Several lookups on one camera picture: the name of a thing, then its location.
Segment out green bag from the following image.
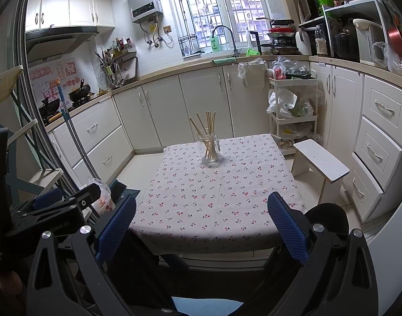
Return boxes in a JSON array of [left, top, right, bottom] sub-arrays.
[[314, 0, 335, 15]]

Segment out range hood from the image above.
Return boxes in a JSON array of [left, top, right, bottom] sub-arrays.
[[25, 26, 99, 63]]

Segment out small white stool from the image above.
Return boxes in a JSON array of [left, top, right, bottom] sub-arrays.
[[291, 139, 350, 205]]

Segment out hanging white plastic bag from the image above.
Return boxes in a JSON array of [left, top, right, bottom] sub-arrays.
[[238, 57, 267, 91]]

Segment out white trolley cart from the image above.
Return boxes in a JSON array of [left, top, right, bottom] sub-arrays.
[[268, 77, 320, 155]]

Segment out microwave oven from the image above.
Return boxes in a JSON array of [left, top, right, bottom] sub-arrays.
[[298, 0, 320, 23]]

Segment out water heater hoses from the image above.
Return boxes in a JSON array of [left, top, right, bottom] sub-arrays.
[[142, 20, 174, 48]]

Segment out cream cabinets under rack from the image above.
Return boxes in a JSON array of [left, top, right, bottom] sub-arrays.
[[309, 61, 402, 224]]

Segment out black water tap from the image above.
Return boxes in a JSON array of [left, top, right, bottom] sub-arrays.
[[250, 30, 262, 55]]

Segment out wall spice rack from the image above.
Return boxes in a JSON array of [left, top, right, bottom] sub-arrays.
[[95, 37, 138, 88]]

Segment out light blue cloth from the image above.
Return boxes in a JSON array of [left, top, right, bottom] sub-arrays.
[[171, 296, 244, 316]]

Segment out black frying pan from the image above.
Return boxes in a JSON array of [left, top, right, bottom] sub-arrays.
[[39, 97, 61, 119]]

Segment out white jug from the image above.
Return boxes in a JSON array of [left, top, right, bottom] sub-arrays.
[[295, 28, 312, 56]]

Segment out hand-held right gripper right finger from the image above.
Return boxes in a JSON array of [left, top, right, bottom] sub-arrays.
[[247, 191, 379, 316]]

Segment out curved sink faucet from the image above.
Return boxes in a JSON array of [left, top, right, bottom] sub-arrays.
[[211, 25, 239, 58]]

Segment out white shopping bag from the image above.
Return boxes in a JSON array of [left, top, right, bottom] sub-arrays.
[[266, 89, 298, 119]]

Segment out cream upper cabinets over hood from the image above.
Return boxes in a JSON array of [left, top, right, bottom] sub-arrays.
[[25, 0, 116, 33]]

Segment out black wok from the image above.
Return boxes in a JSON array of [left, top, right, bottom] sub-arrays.
[[68, 79, 92, 103]]

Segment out red pot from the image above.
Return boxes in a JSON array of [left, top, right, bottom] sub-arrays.
[[387, 26, 402, 60]]

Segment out black rice cooker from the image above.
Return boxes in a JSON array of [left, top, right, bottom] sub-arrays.
[[333, 29, 360, 61]]

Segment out white electric water boiler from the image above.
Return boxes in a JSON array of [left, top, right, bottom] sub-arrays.
[[352, 18, 386, 65]]

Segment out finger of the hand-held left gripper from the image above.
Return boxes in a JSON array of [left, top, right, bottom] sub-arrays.
[[10, 182, 101, 238], [32, 188, 66, 210]]

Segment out clear glass jar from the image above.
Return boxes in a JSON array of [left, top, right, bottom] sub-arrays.
[[201, 131, 224, 168]]

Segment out cream lower sink cabinets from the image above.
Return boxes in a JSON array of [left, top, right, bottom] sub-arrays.
[[112, 61, 277, 154]]

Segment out bunch of wooden chopsticks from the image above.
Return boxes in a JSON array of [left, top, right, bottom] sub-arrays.
[[189, 111, 218, 162]]

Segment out clear plastic bag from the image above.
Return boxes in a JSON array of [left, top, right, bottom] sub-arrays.
[[372, 41, 402, 73]]

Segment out wall water heater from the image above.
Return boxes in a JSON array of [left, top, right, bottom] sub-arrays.
[[126, 0, 164, 24]]

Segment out black round stool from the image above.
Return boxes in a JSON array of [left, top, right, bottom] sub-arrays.
[[304, 203, 350, 238]]

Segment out stack of pans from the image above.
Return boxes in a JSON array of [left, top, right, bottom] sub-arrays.
[[256, 17, 300, 55]]

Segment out pink wall poster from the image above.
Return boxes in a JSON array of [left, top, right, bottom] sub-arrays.
[[29, 60, 78, 106]]

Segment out person's left hand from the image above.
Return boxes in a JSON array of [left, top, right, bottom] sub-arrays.
[[0, 271, 26, 305]]

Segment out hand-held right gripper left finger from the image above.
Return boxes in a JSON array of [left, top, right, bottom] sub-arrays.
[[26, 194, 145, 316]]

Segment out clear bag with orange contents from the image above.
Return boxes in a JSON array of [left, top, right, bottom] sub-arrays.
[[85, 178, 116, 214]]

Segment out clear plastic bottle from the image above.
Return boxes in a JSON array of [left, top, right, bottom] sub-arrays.
[[314, 25, 327, 56]]

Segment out white counter rack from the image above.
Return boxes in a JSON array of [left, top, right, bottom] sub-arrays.
[[300, 0, 396, 63]]

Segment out barred kitchen window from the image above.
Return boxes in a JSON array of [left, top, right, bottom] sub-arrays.
[[164, 0, 300, 53]]

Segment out cream drawers under stove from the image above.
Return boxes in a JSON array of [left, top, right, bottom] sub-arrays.
[[47, 97, 135, 185]]

